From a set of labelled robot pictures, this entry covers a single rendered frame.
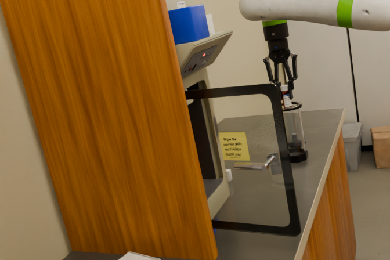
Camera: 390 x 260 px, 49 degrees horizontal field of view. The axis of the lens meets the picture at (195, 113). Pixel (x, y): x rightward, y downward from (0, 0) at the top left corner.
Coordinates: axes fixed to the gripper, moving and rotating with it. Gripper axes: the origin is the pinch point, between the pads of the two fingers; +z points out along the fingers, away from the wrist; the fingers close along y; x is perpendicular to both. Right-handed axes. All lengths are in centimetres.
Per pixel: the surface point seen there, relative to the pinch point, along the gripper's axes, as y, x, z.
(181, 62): 10, 64, -25
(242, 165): -4, 71, 1
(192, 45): 6, 64, -29
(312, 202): -12.4, 38.6, 28.0
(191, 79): 17, 45, -17
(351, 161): 2, -204, 114
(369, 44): -20, -247, 23
